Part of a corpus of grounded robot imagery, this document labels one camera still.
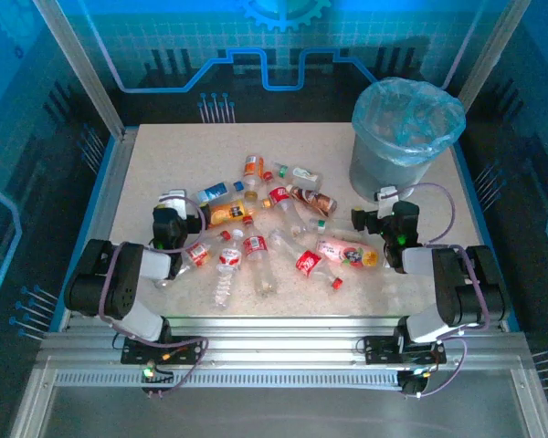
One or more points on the clear bottle blue label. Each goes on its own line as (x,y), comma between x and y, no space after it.
(212,192)

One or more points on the orange juice bottle black label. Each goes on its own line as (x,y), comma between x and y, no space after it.
(228,213)

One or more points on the pink juice bottle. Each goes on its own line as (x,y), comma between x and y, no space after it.
(342,252)

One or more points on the clear bottle green white cap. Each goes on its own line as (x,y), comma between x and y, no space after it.
(322,223)

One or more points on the water bottle white cap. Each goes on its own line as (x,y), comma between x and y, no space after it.
(229,259)

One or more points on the small bottle orange label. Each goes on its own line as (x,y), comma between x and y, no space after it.
(253,165)

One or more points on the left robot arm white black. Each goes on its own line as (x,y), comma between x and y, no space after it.
(119,283)

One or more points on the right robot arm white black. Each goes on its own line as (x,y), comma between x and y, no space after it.
(466,283)

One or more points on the grey waste bin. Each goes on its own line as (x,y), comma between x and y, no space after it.
(383,173)

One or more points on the grey trash bin blue liner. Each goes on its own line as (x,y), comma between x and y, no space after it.
(443,123)

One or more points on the brown coffee drink bottle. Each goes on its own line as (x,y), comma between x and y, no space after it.
(315,199)

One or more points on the black connector box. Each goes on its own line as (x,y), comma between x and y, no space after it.
(413,383)
(155,381)

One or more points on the metal front panel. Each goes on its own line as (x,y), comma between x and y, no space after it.
(278,410)

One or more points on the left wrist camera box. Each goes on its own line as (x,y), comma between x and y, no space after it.
(175,201)

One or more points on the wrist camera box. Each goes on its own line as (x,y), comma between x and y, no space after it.
(175,201)
(386,196)

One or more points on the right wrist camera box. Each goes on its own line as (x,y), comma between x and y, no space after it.
(386,196)

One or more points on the aluminium table side rail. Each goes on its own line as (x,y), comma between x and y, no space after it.
(112,182)

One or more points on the aluminium front rail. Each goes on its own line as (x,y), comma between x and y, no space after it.
(278,337)

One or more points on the aluminium frame post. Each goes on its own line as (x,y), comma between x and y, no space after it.
(83,68)
(493,45)

